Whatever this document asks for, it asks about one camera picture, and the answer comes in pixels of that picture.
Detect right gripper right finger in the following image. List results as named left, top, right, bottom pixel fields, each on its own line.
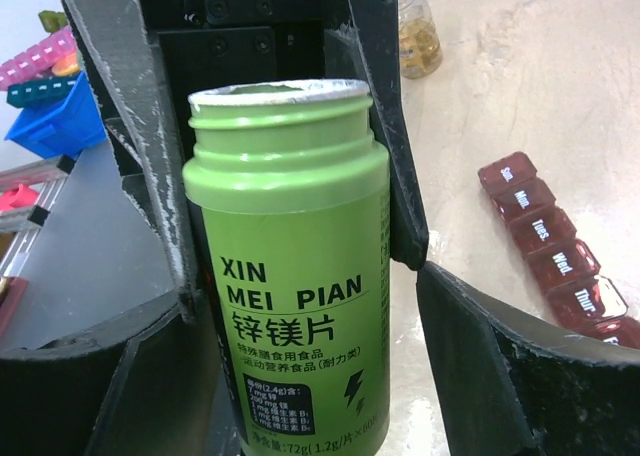
left=416, top=262, right=639, bottom=455

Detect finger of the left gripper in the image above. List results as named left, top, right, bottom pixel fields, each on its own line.
left=324, top=0, right=429, bottom=270

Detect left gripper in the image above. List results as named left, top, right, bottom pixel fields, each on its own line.
left=63, top=0, right=350, bottom=323

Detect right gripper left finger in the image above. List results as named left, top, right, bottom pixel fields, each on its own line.
left=1, top=292, right=220, bottom=455

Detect red weekly pill organizer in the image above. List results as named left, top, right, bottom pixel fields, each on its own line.
left=477, top=151, right=639, bottom=349

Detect green pill bottle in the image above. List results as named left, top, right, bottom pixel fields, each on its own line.
left=183, top=79, right=390, bottom=455

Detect clear amber pill jar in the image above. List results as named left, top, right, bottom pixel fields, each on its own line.
left=398, top=0, right=443, bottom=79

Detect pink pill organizer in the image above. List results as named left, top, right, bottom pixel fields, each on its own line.
left=1, top=25, right=77, bottom=91

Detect teal pill organizer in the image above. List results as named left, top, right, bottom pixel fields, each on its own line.
left=7, top=74, right=79, bottom=108

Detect blue plastic bin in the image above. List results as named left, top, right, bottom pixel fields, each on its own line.
left=4, top=72, right=106, bottom=159

